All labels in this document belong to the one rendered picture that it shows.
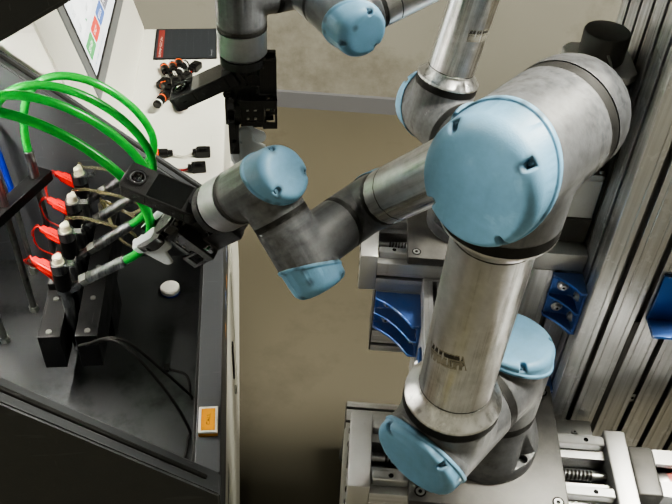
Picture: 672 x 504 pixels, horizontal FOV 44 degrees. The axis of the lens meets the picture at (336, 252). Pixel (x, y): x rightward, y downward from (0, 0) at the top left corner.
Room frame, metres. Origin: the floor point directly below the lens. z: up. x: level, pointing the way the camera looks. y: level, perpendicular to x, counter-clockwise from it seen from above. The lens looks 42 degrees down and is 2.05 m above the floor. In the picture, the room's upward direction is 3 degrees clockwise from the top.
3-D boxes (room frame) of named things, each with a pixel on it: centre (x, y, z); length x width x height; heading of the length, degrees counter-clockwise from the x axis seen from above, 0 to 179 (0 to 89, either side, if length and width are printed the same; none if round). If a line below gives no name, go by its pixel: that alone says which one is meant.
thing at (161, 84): (1.71, 0.40, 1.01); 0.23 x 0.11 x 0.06; 7
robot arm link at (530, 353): (0.71, -0.23, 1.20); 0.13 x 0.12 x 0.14; 140
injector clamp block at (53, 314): (1.08, 0.47, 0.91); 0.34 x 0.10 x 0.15; 7
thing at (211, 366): (1.00, 0.22, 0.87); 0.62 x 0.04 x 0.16; 7
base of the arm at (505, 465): (0.72, -0.23, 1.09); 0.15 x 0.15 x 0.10
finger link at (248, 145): (1.11, 0.15, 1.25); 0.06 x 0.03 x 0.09; 97
